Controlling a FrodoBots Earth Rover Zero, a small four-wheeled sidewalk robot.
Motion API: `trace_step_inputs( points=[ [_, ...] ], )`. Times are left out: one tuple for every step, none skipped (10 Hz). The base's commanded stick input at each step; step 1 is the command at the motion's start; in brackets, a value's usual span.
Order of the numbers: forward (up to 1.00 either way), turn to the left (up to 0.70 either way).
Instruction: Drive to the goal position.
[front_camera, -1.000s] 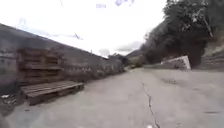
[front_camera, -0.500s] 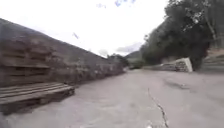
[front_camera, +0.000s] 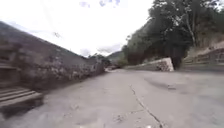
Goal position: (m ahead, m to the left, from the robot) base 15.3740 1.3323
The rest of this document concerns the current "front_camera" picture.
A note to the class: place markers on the hazy hill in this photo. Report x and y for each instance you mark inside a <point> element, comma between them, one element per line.
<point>114,56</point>

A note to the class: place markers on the dark bush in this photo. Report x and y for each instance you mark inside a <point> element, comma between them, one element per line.
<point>100,59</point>

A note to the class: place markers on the grey concrete road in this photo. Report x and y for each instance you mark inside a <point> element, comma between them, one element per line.
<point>110,96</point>

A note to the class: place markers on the group of green trees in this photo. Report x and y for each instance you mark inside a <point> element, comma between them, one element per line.
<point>173,30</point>

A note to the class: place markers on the wooden fence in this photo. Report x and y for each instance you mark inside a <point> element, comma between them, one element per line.
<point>206,56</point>

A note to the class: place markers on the concrete steps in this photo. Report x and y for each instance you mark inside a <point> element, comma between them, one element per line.
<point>16,96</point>

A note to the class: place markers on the low pale stone wall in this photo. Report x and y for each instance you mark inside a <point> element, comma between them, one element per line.
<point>156,64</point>

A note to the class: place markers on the rough stone wall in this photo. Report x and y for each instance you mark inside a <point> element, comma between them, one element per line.
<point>50,63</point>

